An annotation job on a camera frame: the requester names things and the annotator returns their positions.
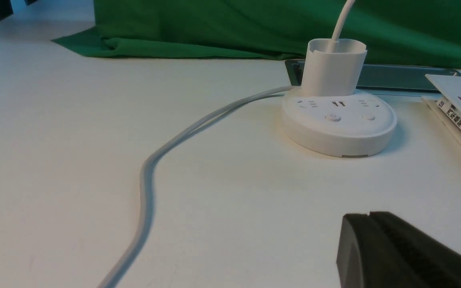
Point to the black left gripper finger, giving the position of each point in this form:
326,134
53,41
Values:
381,250

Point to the white desk lamp base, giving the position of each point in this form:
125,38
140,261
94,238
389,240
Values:
327,113

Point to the green cloth backdrop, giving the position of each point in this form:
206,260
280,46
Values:
410,32

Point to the dark chair legs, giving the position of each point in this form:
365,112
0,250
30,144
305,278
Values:
10,7

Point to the metal desk cable tray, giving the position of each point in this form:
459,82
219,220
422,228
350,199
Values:
394,78

